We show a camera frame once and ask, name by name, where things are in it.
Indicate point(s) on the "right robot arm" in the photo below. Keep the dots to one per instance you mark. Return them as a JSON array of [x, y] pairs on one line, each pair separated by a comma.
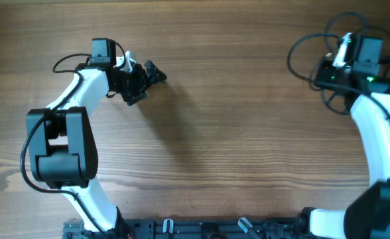
[[354, 74]]

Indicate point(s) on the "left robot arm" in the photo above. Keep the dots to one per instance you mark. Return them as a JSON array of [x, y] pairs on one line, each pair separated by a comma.
[[59, 155]]

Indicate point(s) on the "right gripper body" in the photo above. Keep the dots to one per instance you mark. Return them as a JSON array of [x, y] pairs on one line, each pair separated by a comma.
[[327, 74]]

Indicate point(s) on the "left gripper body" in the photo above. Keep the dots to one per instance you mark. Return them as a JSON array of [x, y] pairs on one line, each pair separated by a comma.
[[130, 83]]

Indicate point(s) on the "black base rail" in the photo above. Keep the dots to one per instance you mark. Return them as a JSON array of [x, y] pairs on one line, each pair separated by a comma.
[[201, 229]]

